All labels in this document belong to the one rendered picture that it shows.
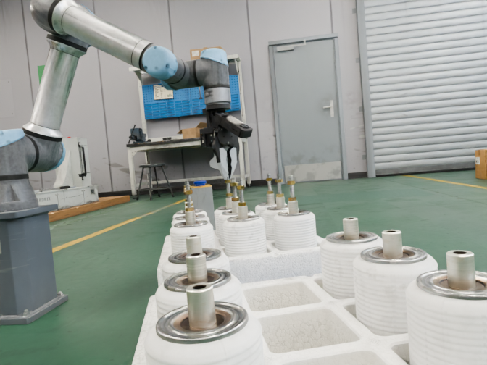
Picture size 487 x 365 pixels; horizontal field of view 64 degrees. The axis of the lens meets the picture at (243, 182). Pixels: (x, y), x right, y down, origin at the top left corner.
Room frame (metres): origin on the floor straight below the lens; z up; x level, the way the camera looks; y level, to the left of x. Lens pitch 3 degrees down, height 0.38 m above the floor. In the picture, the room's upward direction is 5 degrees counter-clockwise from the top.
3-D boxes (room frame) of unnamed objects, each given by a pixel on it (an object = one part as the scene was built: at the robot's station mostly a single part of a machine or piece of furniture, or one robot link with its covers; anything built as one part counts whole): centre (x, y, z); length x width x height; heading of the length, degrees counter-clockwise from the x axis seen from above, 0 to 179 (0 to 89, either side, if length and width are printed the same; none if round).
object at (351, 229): (0.58, -0.16, 0.26); 0.02 x 0.02 x 0.03
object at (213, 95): (1.12, 0.06, 0.57); 0.08 x 0.08 x 0.05
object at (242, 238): (0.87, 0.01, 0.16); 0.10 x 0.10 x 0.18
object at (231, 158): (1.13, 0.04, 0.38); 0.06 x 0.03 x 0.09; 44
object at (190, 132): (5.66, 0.66, 0.87); 0.40 x 0.30 x 0.23; 68
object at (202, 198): (1.27, 0.14, 0.16); 0.07 x 0.07 x 0.31; 8
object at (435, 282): (0.35, -0.19, 0.25); 0.08 x 0.08 x 0.01
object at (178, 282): (0.43, 0.06, 0.25); 0.08 x 0.08 x 0.01
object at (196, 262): (0.43, 0.06, 0.26); 0.02 x 0.02 x 0.03
